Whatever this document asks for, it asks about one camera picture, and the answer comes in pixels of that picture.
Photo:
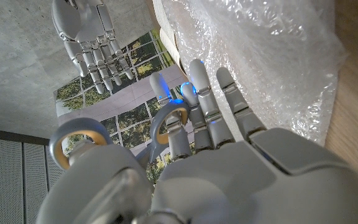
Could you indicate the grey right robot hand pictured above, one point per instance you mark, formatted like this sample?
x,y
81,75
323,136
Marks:
x,y
85,28

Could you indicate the printed forest window backdrop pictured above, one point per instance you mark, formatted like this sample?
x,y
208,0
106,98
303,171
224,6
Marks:
x,y
129,115

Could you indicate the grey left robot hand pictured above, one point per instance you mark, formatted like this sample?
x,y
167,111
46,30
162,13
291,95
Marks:
x,y
228,180

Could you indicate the large clear bubble wrap sheet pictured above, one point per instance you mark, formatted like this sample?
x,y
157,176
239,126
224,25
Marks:
x,y
259,62

